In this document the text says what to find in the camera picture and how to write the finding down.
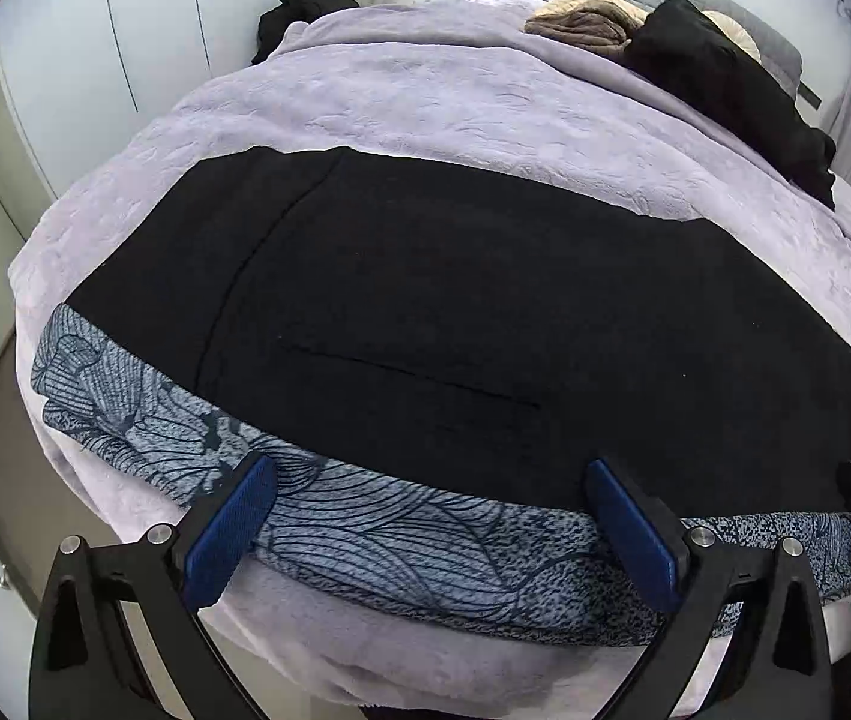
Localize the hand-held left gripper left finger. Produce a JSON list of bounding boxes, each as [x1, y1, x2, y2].
[[28, 454, 278, 720]]

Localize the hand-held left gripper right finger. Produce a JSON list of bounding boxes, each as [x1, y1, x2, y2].
[[583, 457, 843, 720]]

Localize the black pants with patterned cuffs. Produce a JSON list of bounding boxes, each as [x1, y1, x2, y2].
[[30, 146, 851, 650]]

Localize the grey cabinet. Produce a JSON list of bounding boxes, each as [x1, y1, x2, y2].
[[0, 345, 127, 608]]

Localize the black garment pile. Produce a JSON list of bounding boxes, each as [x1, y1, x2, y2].
[[624, 0, 839, 211]]

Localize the cream round pillow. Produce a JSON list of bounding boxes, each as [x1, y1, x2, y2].
[[699, 10, 764, 62]]

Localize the lilac plush blanket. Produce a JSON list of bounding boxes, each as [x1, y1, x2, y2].
[[5, 0, 851, 713]]

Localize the white wardrobe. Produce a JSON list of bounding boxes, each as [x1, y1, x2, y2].
[[0, 0, 314, 241]]

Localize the brown knit garment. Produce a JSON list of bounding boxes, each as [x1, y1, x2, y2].
[[525, 0, 652, 55]]

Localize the black clothes beside bed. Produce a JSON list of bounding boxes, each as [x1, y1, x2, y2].
[[251, 0, 362, 65]]

